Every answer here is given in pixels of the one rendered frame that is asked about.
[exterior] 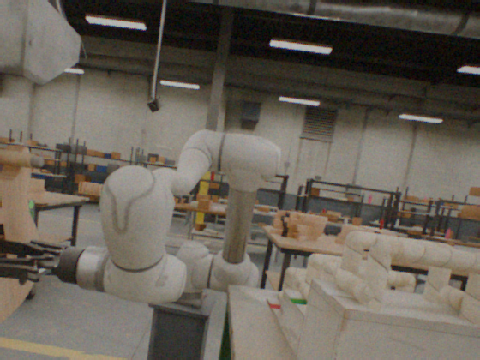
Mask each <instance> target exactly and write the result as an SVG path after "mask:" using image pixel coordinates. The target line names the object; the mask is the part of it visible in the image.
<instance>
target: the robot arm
mask: <svg viewBox="0 0 480 360"><path fill-rule="evenodd" d="M280 158H281V149H280V148H279V146H277V145H276V144H275V143H273V142H271V141H269V140H267V139H264V138H261V137H258V136H253V135H243V134H225V133H218V132H213V131H211V130H201V131H198V132H196V133H195V134H193V135H192V136H191V137H190V138H189V139H188V141H187V142H186V144H185V145H184V147H183V151H182V152H181V154H180V157H179V160H178V166H177V171H174V170H171V169H168V168H160V169H156V170H154V171H150V170H148V169H147V168H145V167H142V166H138V165H127V166H124V167H121V168H119V169H117V170H116V171H114V172H113V173H112V174H111V175H110V176H109V177H108V178H107V180H106V182H105V185H103V188H102V190H101V194H100V202H99V213H100V223H101V228H102V233H103V237H104V240H105V243H106V246H107V249H103V248H101V247H97V246H88V247H87V249H86V248H81V247H75V246H72V245H62V244H56V243H48V242H44V241H40V240H35V239H32V240H30V243H29V242H23V243H22V242H17V241H12V240H6V239H0V250H1V252H2V254H8V255H18V256H21V255H22V251H23V257H24V256H27V255H29V256H31V258H0V277H1V278H12V279H27V280H30V281H32V282H38V281H39V277H40V276H42V275H56V276H57V277H58V278H59V280H61V281H62V282H63V283H67V284H72V285H78V286H79V287H80V288H81V289H83V290H89V291H100V292H103V293H105V292H106V293H110V294H112V295H115V296H116V297H120V298H122V299H123V300H127V301H132V302H137V303H175V304H179V305H184V306H189V307H192V308H195V309H200V308H201V303H202V301H203V299H204V298H207V294H206V293H202V289H204V288H210V289H213V290H216V291H219V292H223V293H226V289H228V284H232V285H243V286H248V287H255V288H256V286H257V283H258V278H259V272H258V269H257V266H256V265H255V264H254V263H253V262H251V261H250V257H249V255H247V254H246V253H245V252H246V248H247V242H248V237H249V232H250V227H251V221H252V218H253V213H254V208H255V198H256V193H257V190H258V188H260V186H262V184H263V182H264V181H265V179H266V180H268V179H271V178H273V177H276V175H278V172H279V168H280ZM207 171H220V172H224V173H225V178H226V182H228V184H229V185H230V190H229V198H228V208H227V215H226V216H225V232H224V241H223V249H222V250H221V251H220V252H219V253H218V254H217V256H213V255H210V254H209V250H208V248H207V247H206V246H203V245H202V244H201V243H197V242H187V243H185V244H184V245H183V246H182V247H181V248H180V250H178V252H177V255H176V257H175V256H173V255H168V254H166V252H165V241H166V237H167V236H168V235H169V232H170V226H171V217H172V213H173V209H174V205H175V202H174V197H173V195H186V194H188V193H189V192H190V191H191V190H192V189H193V188H194V186H196V184H197V183H198V182H199V180H200V179H201V177H202V176H203V174H204V173H206V172H207ZM36 244H38V245H36ZM35 261H36V266H35Z"/></svg>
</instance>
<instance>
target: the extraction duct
mask: <svg viewBox="0 0 480 360"><path fill-rule="evenodd" d="M189 1H196V2H204V3H212V4H223V6H230V7H237V8H244V9H256V10H263V11H271V12H277V13H285V14H291V15H305V16H308V17H318V18H325V19H332V20H334V19H335V18H336V15H337V14H338V13H339V12H338V11H339V9H340V4H341V1H337V0H189ZM337 20H339V21H352V22H357V23H363V24H369V25H376V26H384V27H396V28H404V29H410V30H418V31H424V32H431V33H444V34H447V35H457V36H466V37H472V38H479V39H480V13H477V12H470V11H467V10H456V9H443V8H436V7H429V6H421V5H415V4H408V3H394V2H388V1H382V0H378V1H374V2H369V3H352V2H345V1H343V6H342V10H341V12H340V15H339V18H337Z"/></svg>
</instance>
